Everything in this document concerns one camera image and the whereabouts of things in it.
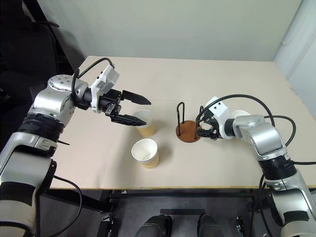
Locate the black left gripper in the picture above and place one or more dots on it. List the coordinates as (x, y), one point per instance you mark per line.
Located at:
(111, 101)

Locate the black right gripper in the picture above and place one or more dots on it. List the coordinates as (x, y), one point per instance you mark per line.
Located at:
(213, 127)

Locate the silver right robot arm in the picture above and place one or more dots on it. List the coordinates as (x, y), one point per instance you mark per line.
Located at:
(266, 133)

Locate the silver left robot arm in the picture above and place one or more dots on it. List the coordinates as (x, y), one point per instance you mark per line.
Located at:
(49, 103)

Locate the black zip tie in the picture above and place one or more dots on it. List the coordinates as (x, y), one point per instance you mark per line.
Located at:
(63, 143)

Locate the black flat plate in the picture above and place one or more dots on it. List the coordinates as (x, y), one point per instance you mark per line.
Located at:
(182, 211)

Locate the dark rounded shape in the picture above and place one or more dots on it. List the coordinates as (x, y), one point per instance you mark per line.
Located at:
(156, 225)
(209, 225)

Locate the black office chair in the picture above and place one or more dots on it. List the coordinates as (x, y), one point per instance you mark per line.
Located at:
(24, 49)

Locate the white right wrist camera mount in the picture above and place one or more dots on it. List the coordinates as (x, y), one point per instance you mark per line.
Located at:
(221, 111)

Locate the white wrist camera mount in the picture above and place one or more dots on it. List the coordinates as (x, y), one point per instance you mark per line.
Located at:
(221, 111)
(106, 81)

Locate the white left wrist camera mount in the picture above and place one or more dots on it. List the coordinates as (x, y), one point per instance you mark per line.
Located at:
(106, 81)

